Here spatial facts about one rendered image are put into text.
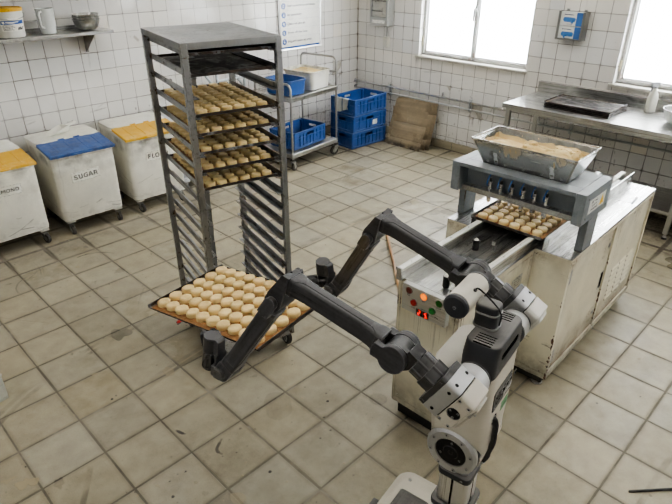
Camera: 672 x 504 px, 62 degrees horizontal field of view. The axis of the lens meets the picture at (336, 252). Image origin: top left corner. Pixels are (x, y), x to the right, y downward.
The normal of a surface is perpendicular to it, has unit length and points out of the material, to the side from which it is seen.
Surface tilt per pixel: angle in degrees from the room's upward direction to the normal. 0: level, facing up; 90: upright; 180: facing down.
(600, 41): 90
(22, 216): 93
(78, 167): 91
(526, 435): 0
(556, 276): 90
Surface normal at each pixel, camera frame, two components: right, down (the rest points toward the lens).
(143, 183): 0.65, 0.40
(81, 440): 0.00, -0.88
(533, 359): -0.69, 0.35
